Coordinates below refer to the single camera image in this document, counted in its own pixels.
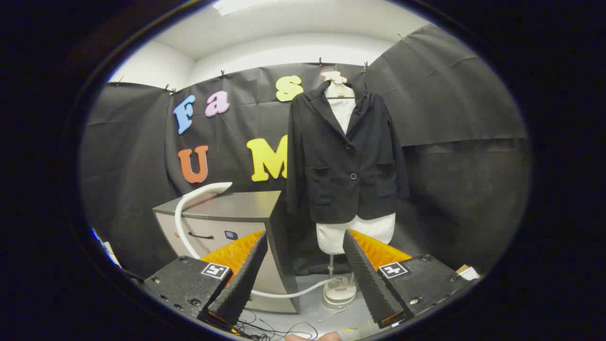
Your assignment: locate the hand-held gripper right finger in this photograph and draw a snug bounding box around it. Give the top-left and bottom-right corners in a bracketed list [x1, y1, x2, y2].
[342, 229, 470, 328]

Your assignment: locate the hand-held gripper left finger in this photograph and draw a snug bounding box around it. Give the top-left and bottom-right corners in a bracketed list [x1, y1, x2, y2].
[141, 230, 269, 328]

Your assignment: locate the black jacket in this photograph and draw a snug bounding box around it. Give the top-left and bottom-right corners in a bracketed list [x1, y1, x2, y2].
[286, 81, 410, 224]

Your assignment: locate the white garment steamer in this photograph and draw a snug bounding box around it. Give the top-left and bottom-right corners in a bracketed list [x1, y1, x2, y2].
[174, 182, 353, 300]

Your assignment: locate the white mannequin dress form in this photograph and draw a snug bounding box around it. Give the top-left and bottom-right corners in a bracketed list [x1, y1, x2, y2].
[316, 71, 396, 309]

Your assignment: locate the grey cabinet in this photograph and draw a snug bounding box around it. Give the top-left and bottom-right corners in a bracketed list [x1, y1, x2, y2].
[152, 190, 300, 314]

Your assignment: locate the small cardboard piece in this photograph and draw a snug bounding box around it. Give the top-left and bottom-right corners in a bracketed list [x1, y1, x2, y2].
[456, 264, 481, 281]

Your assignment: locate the white paper sheet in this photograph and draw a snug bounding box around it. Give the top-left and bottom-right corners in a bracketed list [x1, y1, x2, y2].
[101, 241, 122, 269]

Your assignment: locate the black backdrop cloth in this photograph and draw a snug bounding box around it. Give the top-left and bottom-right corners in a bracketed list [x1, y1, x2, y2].
[80, 24, 531, 280]

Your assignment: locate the ceiling light panel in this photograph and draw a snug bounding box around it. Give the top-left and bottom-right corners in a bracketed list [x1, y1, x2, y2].
[212, 0, 277, 16]

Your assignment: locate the black cable tangle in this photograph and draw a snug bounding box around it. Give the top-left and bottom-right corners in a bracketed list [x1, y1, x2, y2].
[234, 308, 319, 341]

